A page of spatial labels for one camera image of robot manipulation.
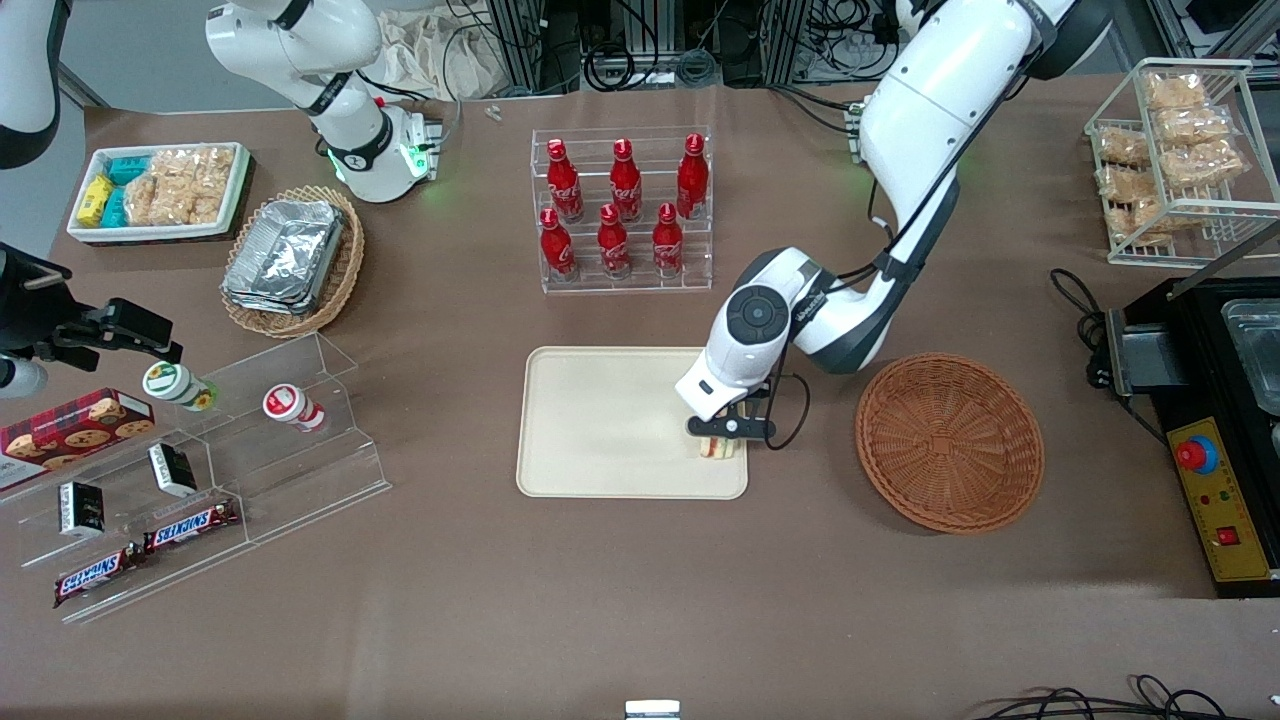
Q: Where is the yellow snack box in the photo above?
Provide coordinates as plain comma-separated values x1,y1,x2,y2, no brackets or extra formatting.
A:
77,174,116,228

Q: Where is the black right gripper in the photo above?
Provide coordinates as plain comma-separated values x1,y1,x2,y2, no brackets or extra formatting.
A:
0,243,185,367

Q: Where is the yellow control panel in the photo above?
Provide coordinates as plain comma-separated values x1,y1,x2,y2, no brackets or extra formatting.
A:
1167,416,1273,584

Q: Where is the oval light wicker basket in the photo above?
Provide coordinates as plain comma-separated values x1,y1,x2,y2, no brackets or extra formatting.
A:
220,185,366,340

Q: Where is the black table cable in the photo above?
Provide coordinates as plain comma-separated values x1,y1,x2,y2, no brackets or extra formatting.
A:
1048,267,1115,393

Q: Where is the white rectangular bin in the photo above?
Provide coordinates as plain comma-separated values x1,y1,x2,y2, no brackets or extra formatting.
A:
66,142,251,244

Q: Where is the rice cracker bag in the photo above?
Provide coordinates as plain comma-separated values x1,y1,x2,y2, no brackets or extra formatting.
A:
150,146,237,191
124,176,227,227

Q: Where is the aluminium frame rack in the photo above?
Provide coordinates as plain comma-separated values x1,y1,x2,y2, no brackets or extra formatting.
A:
485,0,901,93

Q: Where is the red cola bottle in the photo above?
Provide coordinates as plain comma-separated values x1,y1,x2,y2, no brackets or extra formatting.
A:
539,207,578,282
652,202,686,278
546,138,585,224
676,132,711,221
609,138,645,224
597,203,633,280

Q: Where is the beige cloth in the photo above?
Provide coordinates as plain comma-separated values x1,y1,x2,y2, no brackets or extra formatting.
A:
375,8,521,101

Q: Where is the red plaid cookie box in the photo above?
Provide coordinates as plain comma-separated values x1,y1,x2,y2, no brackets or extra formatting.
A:
0,388,157,492

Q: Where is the clear acrylic stepped shelf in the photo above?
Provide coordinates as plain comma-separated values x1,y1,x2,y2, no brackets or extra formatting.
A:
0,332,393,627

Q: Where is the black machine base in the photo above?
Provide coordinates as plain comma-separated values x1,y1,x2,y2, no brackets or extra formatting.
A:
1105,275,1280,601

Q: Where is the black floor cable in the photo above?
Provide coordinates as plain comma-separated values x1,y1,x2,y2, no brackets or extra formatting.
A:
975,674,1280,720

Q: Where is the fried snack bag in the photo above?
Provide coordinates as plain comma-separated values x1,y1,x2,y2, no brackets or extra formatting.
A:
1096,128,1153,167
1104,200,1201,247
1145,72,1211,111
1096,165,1166,207
1160,140,1248,189
1155,105,1235,149

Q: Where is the green capped yogurt bottle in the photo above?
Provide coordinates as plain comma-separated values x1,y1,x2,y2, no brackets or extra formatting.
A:
141,361,219,413

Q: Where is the aluminium foil tray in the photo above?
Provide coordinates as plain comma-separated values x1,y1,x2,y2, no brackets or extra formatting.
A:
222,199,347,317

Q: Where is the white wire basket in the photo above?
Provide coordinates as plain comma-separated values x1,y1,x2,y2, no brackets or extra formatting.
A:
1084,57,1257,269

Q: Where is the red capped yogurt bottle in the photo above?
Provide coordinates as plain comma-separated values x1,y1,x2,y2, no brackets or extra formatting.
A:
262,384,329,434

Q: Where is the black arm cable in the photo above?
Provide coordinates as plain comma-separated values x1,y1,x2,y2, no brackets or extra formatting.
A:
745,0,1061,453

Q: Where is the clear acrylic bottle rack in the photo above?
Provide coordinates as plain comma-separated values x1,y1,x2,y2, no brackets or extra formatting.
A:
530,127,715,295

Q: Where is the small black box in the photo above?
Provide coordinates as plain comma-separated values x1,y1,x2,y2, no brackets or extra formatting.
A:
148,443,200,499
57,481,108,539

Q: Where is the beige plastic tray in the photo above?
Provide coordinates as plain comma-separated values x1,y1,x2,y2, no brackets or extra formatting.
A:
515,346,750,501

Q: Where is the snickers bar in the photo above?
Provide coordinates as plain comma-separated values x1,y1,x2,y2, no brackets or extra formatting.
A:
142,498,242,555
52,545,145,610

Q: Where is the steel pan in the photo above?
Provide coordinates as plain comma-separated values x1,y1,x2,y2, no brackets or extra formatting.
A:
1222,298,1280,415

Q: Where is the round brown wicker basket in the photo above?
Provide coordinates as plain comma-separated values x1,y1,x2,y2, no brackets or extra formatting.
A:
855,352,1046,535

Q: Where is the grey metal plate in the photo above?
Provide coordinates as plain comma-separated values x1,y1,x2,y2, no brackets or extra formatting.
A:
1108,310,1187,398

